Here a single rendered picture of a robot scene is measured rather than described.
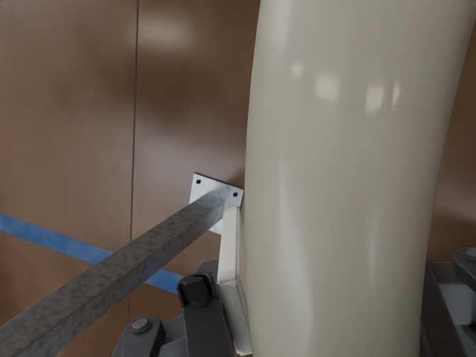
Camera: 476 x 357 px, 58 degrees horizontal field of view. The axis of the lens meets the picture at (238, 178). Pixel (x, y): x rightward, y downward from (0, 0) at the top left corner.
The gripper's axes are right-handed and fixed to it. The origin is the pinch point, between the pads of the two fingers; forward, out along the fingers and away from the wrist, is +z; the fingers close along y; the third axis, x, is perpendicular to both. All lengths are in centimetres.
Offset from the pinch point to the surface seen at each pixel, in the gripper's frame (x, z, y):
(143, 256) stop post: -36, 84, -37
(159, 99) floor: -2, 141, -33
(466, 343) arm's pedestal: -77, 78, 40
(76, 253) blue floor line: -61, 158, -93
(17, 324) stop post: -31, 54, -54
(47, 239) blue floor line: -53, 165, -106
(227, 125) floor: -16, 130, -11
